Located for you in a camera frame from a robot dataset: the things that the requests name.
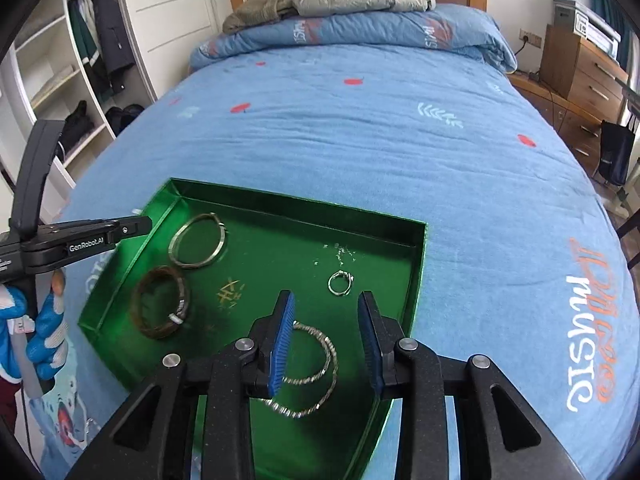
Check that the wall outlet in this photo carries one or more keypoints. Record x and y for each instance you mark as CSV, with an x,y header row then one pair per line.
x,y
530,38

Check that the folded blue quilt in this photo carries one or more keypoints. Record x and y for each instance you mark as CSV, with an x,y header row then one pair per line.
x,y
400,30

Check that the green jewelry tray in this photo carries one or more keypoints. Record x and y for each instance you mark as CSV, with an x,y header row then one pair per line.
x,y
280,240

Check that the black bag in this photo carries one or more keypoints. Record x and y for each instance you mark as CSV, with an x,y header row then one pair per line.
x,y
125,117

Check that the teal curtain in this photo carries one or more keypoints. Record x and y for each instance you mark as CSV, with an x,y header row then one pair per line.
x,y
612,15

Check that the blue printed bedspread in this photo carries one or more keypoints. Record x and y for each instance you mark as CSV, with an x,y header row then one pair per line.
x,y
375,160

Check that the low wooden nightstand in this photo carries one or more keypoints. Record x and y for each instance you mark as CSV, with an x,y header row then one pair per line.
x,y
540,95

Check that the thin silver bangle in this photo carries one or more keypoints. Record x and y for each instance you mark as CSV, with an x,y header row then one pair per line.
x,y
172,247

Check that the dark hanging jacket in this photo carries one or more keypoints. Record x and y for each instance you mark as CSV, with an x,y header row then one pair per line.
x,y
112,35

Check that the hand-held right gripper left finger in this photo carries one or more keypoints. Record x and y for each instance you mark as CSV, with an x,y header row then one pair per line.
x,y
282,340

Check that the green white hanging garment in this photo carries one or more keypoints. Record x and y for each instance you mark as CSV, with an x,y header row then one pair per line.
x,y
85,55

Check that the white wardrobe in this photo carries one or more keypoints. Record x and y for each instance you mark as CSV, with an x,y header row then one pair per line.
x,y
170,10

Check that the brown amber bangle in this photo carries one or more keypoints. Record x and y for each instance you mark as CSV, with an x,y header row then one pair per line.
x,y
184,300

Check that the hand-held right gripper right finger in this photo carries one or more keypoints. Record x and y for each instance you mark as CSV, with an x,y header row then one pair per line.
x,y
372,345

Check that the olive fleece garment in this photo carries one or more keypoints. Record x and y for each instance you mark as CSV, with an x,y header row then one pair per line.
x,y
255,15

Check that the black folded clothes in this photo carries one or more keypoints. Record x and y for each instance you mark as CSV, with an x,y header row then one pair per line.
x,y
77,125

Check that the wooden chest of drawers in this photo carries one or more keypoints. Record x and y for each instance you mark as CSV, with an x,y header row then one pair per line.
x,y
580,70

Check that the person's left hand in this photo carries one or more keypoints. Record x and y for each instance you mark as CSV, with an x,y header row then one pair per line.
x,y
50,320

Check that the white printer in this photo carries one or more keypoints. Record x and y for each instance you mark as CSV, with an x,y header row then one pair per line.
x,y
585,20

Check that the dark tote bag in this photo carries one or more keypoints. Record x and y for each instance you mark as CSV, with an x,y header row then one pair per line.
x,y
616,152

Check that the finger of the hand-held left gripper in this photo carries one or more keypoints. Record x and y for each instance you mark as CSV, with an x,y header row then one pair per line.
x,y
132,227

